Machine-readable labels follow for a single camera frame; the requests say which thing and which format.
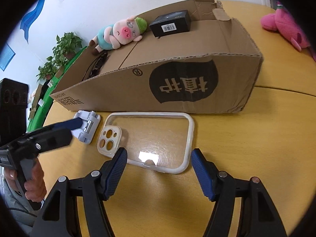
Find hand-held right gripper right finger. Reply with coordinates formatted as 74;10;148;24
191;148;288;237

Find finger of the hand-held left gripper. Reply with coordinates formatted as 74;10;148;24
25;117;84;151

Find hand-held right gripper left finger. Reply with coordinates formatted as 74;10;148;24
30;147;128;237

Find white folding phone stand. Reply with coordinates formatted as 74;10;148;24
71;110;102;144

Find clear phone case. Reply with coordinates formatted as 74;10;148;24
97;112;195;174

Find cardboard box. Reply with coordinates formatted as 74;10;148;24
49;0;263;114

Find pig plush toy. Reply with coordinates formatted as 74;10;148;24
89;15;148;56

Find black box with white label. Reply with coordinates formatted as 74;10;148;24
149;10;192;39

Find wooden desktop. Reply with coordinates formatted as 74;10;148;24
42;0;316;237

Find person's left hand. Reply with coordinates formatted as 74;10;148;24
4;158;47;203

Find cardboard scrap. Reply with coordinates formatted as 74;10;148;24
29;85;43;120

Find potted green plant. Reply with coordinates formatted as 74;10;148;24
37;57;60;82
53;32;83;60

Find black sunglasses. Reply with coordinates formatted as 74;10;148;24
84;53;109;79

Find grey clothing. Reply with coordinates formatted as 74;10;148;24
0;173;45;228

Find pink plush toy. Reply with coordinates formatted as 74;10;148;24
261;1;316;62

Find blue wall paper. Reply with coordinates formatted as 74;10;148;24
0;43;16;72

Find blue wave wall decoration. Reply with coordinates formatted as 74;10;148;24
20;0;47;45

